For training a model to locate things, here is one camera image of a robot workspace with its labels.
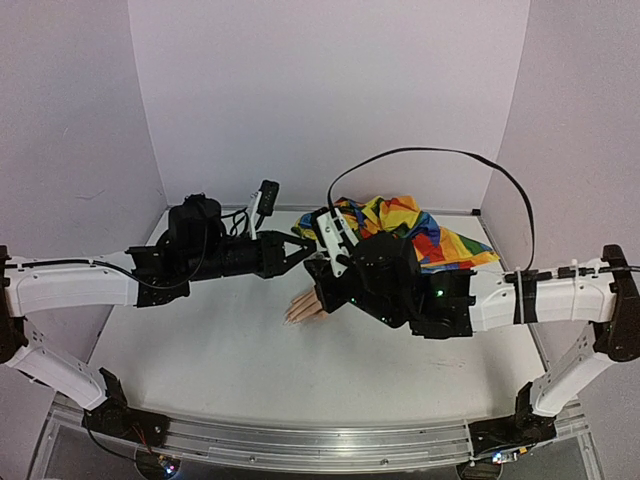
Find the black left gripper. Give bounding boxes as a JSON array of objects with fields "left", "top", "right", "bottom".
[{"left": 186, "top": 231, "right": 316, "bottom": 284}]

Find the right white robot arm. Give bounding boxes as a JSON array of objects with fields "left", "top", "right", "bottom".
[{"left": 304, "top": 234, "right": 639, "bottom": 462}]

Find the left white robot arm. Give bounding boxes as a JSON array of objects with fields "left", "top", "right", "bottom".
[{"left": 1, "top": 194, "right": 316, "bottom": 447}]

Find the mannequin hand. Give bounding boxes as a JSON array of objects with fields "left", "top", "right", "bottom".
[{"left": 285, "top": 289, "right": 328, "bottom": 324}]

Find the colourful rainbow jacket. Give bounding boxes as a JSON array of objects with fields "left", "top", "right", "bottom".
[{"left": 291, "top": 194, "right": 501, "bottom": 274}]

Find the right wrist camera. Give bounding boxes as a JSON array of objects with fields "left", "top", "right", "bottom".
[{"left": 314, "top": 207, "right": 359, "bottom": 278}]

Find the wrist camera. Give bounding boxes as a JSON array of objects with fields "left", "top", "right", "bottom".
[
  {"left": 246, "top": 180, "right": 280, "bottom": 240},
  {"left": 314, "top": 207, "right": 359, "bottom": 278}
]

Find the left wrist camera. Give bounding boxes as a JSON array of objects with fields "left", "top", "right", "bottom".
[{"left": 246, "top": 180, "right": 280, "bottom": 240}]

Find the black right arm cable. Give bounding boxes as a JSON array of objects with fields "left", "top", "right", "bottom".
[{"left": 327, "top": 147, "right": 537, "bottom": 274}]

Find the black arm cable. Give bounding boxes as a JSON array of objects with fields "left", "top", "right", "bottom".
[
  {"left": 327, "top": 147, "right": 537, "bottom": 274},
  {"left": 79, "top": 404, "right": 146, "bottom": 464}
]

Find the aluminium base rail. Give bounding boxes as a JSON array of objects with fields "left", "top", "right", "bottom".
[{"left": 29, "top": 395, "right": 603, "bottom": 479}]

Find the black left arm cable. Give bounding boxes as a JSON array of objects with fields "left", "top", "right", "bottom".
[{"left": 79, "top": 404, "right": 146, "bottom": 464}]

